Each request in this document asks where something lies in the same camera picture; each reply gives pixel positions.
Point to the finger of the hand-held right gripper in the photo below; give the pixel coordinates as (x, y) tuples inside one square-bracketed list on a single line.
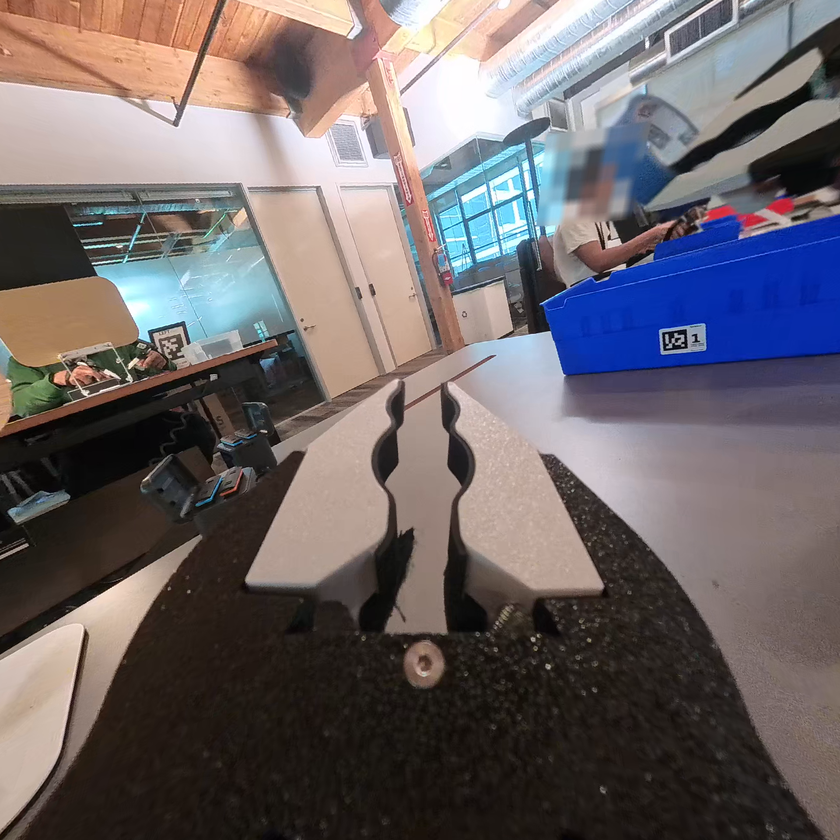
[(774, 92), (774, 141)]

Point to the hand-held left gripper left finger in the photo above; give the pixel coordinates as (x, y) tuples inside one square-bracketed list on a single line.
[(321, 518)]

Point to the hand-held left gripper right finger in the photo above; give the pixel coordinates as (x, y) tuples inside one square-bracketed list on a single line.
[(518, 518)]

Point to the blue bin with tag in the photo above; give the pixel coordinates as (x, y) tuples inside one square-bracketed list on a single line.
[(623, 328)]

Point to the ceiling vent grille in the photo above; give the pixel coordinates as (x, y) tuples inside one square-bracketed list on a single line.
[(699, 26)]

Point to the black charger device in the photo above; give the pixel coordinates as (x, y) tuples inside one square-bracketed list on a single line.
[(261, 417)]

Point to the small blue bin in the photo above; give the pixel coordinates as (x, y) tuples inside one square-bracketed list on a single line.
[(695, 243)]

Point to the black device with screen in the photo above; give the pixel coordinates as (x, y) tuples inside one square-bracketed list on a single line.
[(170, 485)]

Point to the long wooden desk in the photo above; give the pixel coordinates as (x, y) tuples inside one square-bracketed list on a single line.
[(197, 371)]

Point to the clear plastic container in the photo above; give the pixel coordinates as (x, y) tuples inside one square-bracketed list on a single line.
[(213, 348)]

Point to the white recycling cabinet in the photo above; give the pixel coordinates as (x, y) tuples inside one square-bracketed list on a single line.
[(482, 312)]

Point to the cream door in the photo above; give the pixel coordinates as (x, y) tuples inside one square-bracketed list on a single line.
[(387, 275), (308, 295)]

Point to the black partition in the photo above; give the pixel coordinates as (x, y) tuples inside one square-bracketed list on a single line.
[(531, 289)]

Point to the printed marker sign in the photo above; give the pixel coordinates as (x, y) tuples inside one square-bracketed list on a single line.
[(170, 344)]

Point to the black floor lamp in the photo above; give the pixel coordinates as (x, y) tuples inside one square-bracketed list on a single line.
[(528, 164)]

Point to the red fire extinguisher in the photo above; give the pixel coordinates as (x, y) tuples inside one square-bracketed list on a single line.
[(444, 266)]

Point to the white mirror stand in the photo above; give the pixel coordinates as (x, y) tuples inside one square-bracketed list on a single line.
[(33, 709)]

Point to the black ceiling pole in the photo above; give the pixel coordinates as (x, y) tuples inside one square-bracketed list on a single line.
[(197, 65)]

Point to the metal air duct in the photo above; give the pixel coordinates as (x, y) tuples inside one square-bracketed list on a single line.
[(564, 46)]

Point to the wooden post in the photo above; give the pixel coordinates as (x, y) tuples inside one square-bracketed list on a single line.
[(420, 229)]

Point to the wall vent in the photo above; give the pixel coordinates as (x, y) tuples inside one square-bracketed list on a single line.
[(346, 143)]

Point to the wall-mounted speaker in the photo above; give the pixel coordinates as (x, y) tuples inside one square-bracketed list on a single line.
[(384, 138)]

